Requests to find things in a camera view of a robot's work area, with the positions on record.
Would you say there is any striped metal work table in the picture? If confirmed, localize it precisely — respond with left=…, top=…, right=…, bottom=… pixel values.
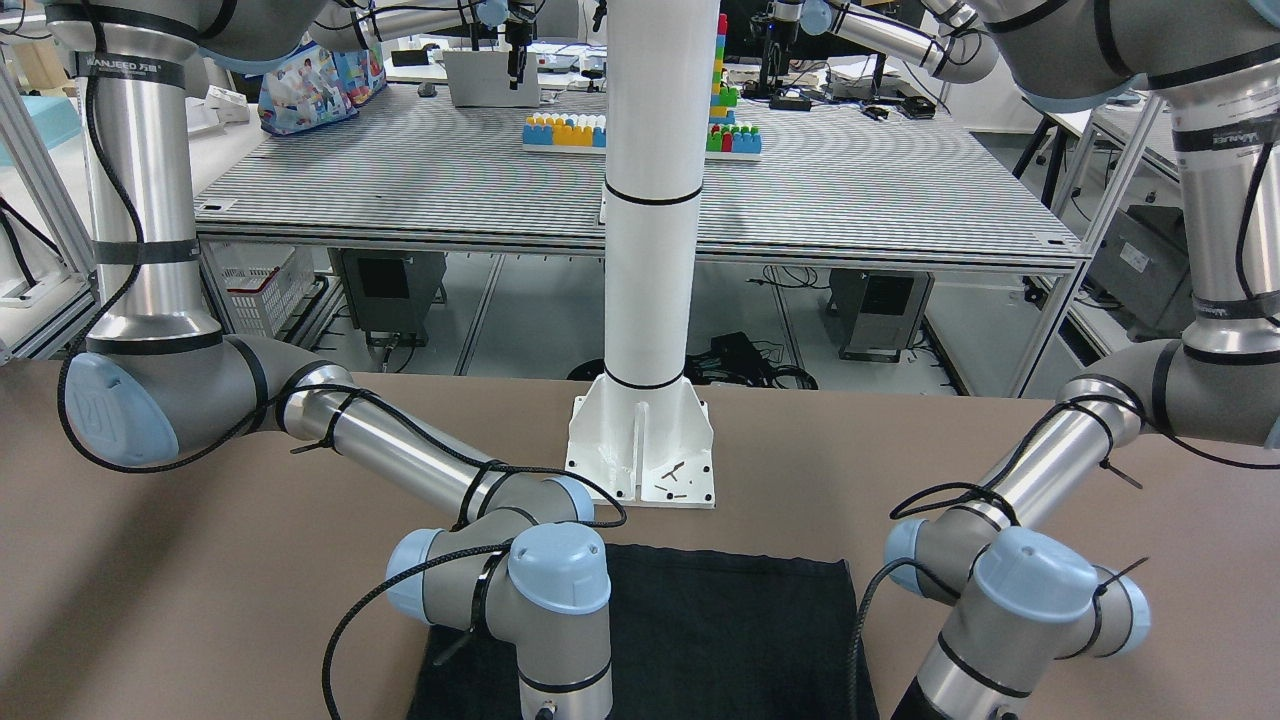
left=195, top=85, right=1091, bottom=398

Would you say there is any black t-shirt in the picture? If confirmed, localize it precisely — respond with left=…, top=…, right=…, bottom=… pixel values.
left=407, top=544, right=881, bottom=719

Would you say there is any colourful printed bag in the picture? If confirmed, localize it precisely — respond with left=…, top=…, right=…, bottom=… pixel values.
left=259, top=42, right=387, bottom=136

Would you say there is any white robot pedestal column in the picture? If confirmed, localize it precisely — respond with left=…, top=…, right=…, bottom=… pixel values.
left=566, top=1, right=719, bottom=509

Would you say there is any white plastic crate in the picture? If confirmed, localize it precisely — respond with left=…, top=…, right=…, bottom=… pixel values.
left=210, top=242, right=314, bottom=337

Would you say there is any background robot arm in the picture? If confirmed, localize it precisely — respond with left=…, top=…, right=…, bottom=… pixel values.
left=767, top=1, right=1000, bottom=85

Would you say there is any colourful toy block set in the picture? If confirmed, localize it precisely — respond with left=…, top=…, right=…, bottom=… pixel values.
left=522, top=13, right=764, bottom=161

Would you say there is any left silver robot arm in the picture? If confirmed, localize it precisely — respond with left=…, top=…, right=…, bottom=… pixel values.
left=884, top=1, right=1279, bottom=719

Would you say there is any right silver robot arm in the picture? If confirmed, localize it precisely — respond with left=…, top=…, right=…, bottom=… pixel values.
left=44, top=1, right=614, bottom=719

